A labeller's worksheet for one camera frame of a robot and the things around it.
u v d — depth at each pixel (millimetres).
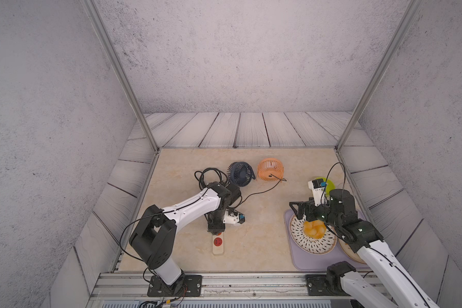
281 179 1016
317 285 726
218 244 810
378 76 888
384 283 460
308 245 826
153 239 439
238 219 756
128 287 742
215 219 719
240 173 968
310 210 656
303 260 786
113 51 810
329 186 976
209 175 1046
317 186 657
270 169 988
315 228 844
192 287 728
